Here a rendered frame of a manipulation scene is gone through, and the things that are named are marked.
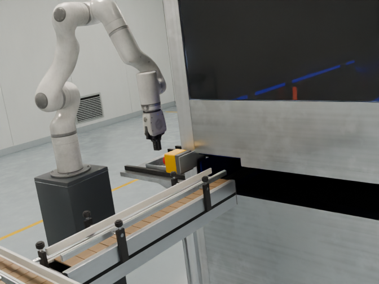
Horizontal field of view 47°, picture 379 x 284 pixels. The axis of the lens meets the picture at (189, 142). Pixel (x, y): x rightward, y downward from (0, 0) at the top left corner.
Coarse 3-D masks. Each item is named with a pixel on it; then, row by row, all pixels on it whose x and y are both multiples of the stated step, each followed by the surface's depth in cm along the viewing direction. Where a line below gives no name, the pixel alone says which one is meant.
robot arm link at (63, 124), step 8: (64, 88) 199; (72, 88) 203; (72, 96) 202; (64, 104) 199; (72, 104) 204; (56, 112) 209; (64, 112) 205; (72, 112) 204; (56, 120) 201; (64, 120) 201; (72, 120) 202; (56, 128) 199; (64, 128) 200; (72, 128) 202; (56, 136) 200
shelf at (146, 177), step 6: (162, 156) 211; (144, 162) 204; (246, 168) 183; (120, 174) 194; (126, 174) 191; (132, 174) 188; (138, 174) 187; (144, 174) 186; (150, 174) 185; (234, 174) 177; (144, 180) 184; (150, 180) 182; (156, 180) 179; (162, 180) 177; (168, 180) 175; (180, 180) 173
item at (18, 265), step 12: (0, 252) 110; (12, 252) 107; (0, 264) 110; (12, 264) 109; (24, 264) 103; (36, 264) 99; (48, 264) 105; (0, 276) 97; (12, 276) 103; (24, 276) 103; (36, 276) 102; (48, 276) 96; (60, 276) 93
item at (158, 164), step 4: (156, 160) 193; (160, 160) 195; (148, 164) 188; (152, 164) 191; (156, 164) 193; (160, 164) 195; (164, 164) 197; (156, 168) 185; (160, 168) 183; (164, 168) 182
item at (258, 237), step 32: (256, 192) 151; (224, 224) 159; (256, 224) 149; (288, 224) 141; (320, 224) 133; (352, 224) 126; (224, 256) 163; (256, 256) 153; (288, 256) 144; (320, 256) 136; (352, 256) 129
